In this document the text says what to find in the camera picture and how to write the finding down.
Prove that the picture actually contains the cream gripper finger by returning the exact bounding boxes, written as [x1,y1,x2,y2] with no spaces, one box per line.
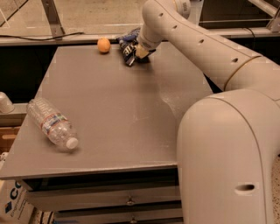
[136,44,151,59]

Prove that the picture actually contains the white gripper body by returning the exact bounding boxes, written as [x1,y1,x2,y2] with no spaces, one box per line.
[137,27,163,51]

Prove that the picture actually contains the blue Kettle chip bag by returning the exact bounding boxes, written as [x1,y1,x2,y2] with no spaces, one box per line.
[116,27,140,67]

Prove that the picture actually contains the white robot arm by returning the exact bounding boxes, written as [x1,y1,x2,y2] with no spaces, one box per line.
[138,0,280,224]

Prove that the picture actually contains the orange fruit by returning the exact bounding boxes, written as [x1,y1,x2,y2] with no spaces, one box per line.
[97,38,111,53]

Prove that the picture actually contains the grey drawer cabinet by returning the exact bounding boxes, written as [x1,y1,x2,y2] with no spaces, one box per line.
[1,42,211,217]

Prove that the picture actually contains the clear plastic water bottle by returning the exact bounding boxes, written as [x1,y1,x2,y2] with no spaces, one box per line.
[26,97,79,150]

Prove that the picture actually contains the white cup at left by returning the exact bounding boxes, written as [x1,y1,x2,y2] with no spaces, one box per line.
[0,92,15,114]

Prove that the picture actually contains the upper grey drawer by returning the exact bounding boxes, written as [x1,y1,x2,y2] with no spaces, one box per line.
[26,185,180,211]

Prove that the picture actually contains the grey drawer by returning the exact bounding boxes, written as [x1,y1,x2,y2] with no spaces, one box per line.
[54,206,183,224]
[26,185,180,211]

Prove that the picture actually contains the brown cardboard box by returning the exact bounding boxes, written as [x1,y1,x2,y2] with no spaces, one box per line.
[0,126,20,153]

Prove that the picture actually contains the lower grey drawer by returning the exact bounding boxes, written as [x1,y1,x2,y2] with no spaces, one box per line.
[54,206,183,224]

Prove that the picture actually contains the white printed cardboard box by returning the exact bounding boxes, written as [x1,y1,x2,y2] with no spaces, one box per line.
[0,180,34,224]

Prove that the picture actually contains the black cable on ledge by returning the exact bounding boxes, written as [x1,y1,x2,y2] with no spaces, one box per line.
[0,31,86,42]

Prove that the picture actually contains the black hanging cable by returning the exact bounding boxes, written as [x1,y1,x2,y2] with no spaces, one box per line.
[243,27,257,49]

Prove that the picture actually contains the left metal bracket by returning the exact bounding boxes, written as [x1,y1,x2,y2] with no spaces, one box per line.
[41,0,65,39]

